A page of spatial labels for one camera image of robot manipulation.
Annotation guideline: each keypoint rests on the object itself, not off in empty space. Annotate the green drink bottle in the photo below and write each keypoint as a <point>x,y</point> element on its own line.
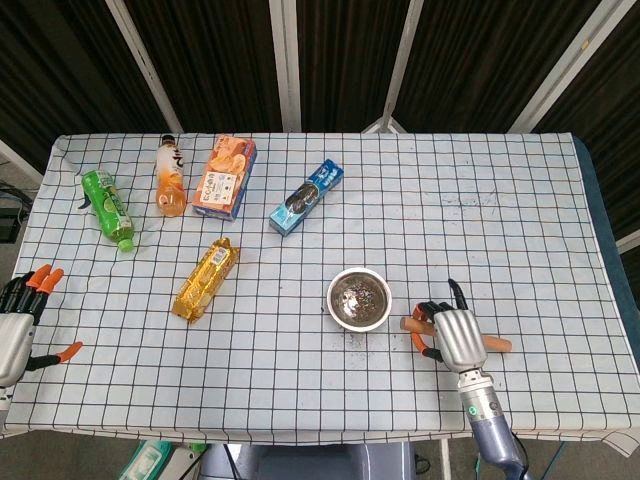
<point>112,210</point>

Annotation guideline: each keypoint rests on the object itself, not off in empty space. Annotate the orange drink bottle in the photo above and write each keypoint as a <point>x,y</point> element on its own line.
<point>170,190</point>

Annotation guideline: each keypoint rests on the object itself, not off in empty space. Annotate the stainless steel bowl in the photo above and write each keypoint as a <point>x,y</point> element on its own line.
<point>334,300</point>

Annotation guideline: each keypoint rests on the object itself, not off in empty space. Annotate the blue sandwich cookie box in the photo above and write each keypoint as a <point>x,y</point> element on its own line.
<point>305,197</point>

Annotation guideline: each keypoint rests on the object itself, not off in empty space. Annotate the black electronic device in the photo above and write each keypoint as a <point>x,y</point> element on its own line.
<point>10,220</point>

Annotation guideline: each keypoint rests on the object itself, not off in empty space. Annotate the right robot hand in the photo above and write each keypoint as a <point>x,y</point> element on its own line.
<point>460,335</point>

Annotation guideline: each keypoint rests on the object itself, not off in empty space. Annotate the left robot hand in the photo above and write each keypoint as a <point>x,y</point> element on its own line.
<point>12,340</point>

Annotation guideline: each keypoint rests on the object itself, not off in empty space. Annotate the gold foil biscuit packet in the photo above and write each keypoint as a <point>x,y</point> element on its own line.
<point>205,282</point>

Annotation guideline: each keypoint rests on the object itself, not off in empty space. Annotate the white metal frame post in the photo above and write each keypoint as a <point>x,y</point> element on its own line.
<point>402,65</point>
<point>20,162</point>
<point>565,65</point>
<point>145,65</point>
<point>629,242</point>
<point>287,65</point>

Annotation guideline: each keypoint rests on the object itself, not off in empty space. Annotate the grey robot torso base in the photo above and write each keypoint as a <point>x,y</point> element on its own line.
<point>300,462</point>

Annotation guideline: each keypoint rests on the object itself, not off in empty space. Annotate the orange blue biscuit box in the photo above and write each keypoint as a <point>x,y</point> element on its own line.
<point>222,180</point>

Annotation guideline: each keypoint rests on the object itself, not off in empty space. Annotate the crushed cookie crumbs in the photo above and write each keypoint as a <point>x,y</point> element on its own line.
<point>360,302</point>

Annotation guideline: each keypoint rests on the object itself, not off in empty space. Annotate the green white plastic package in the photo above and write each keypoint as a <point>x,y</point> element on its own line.
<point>150,462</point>

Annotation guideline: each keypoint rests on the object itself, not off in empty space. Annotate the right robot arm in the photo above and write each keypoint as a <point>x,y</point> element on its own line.
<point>487,425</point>

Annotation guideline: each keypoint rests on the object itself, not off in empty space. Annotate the white black checked tablecloth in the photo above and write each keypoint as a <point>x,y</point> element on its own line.
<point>300,380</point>

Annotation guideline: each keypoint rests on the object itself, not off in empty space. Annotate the wooden stick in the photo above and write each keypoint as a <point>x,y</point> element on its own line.
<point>497,344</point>

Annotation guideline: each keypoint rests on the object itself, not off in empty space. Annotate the white table leg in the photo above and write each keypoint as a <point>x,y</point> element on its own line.
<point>446,460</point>

